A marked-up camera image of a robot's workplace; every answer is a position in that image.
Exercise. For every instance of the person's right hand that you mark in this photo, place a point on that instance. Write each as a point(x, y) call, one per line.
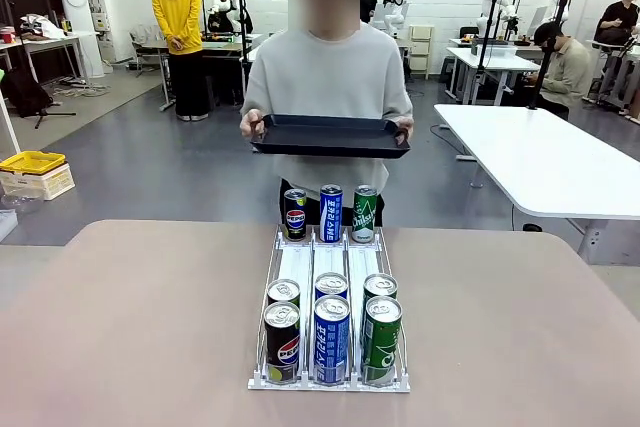
point(248, 125)

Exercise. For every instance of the person's left hand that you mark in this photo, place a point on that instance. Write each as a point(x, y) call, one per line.
point(406, 129)

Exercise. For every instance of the black rectangular serving tray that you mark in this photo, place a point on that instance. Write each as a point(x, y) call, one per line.
point(330, 139)

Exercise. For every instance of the blue Pocari Sweat can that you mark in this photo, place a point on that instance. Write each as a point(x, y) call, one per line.
point(330, 217)
point(331, 283)
point(331, 342)

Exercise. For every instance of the black Pepsi can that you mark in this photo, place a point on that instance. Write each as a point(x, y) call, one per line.
point(281, 347)
point(295, 219)
point(282, 289)

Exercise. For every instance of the person in grey sweater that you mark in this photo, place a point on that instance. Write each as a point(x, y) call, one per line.
point(330, 77)

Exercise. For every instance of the seated person in black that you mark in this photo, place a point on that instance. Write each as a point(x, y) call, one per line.
point(220, 22)

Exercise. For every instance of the person in yellow hoodie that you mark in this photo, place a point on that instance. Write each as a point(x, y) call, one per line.
point(177, 7)

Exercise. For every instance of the seated person in beige shirt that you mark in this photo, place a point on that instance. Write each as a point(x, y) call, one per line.
point(567, 72)

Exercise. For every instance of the person in black with long hair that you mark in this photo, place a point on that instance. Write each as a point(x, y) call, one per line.
point(617, 17)

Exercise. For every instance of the grey workbench table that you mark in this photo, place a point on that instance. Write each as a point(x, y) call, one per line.
point(225, 45)

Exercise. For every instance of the white drawer cabinet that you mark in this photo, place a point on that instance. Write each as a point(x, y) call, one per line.
point(421, 47)

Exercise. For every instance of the green Chilsung cider can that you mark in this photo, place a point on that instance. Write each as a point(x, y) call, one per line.
point(380, 284)
point(363, 219)
point(381, 342)

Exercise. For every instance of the white workbench table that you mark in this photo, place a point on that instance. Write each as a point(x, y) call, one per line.
point(495, 62)

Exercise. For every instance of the translucent white bin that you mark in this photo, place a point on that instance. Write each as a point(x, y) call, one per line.
point(497, 51)

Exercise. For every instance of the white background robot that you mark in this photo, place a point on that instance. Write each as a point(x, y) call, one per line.
point(395, 7)
point(555, 4)
point(505, 12)

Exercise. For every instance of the white three-lane can rack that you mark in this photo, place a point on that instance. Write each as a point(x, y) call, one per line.
point(295, 262)

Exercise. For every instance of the black stand with lamp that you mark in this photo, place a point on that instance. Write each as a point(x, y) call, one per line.
point(492, 12)

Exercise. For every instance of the large white table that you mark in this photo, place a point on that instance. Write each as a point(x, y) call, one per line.
point(550, 162)

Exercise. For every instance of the white folding crate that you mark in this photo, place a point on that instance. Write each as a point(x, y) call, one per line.
point(45, 184)

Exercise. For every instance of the yellow plastic crate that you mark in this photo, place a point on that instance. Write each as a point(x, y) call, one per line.
point(32, 162)

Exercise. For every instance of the black bag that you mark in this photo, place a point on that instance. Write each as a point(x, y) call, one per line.
point(22, 92)

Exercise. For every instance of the pile of clothes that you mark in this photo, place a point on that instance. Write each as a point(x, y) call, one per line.
point(42, 24)

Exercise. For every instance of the clear plastic container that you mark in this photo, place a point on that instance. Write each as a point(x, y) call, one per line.
point(20, 202)

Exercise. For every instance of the red cup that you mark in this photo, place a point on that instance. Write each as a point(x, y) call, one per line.
point(6, 37)

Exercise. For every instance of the white box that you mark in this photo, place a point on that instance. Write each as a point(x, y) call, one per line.
point(6, 224)

